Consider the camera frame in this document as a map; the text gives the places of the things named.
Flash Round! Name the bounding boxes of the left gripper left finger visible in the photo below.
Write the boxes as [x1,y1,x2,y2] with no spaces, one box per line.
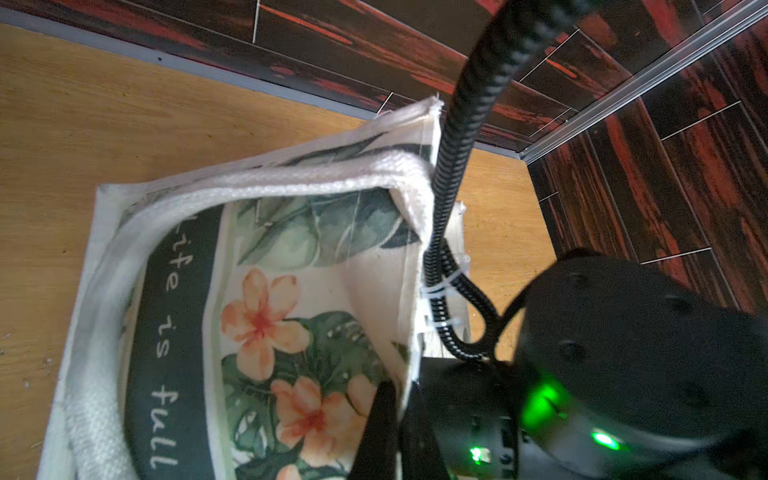
[347,381,398,480]

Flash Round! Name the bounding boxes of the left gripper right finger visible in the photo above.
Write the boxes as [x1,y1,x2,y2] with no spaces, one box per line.
[399,382,450,480]

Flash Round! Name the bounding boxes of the white floral canvas tote bag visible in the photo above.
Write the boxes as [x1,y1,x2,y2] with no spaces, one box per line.
[37,97,443,479]

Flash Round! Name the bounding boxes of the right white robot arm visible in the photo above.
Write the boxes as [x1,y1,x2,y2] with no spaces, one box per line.
[423,1,767,479]

